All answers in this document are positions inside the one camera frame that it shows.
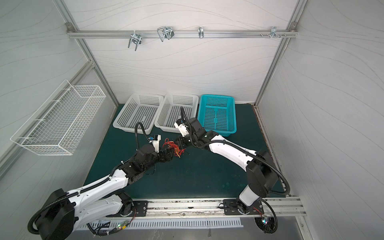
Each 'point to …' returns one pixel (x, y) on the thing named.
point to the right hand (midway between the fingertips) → (176, 138)
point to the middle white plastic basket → (170, 111)
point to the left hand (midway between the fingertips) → (170, 146)
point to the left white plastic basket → (140, 107)
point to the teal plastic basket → (217, 113)
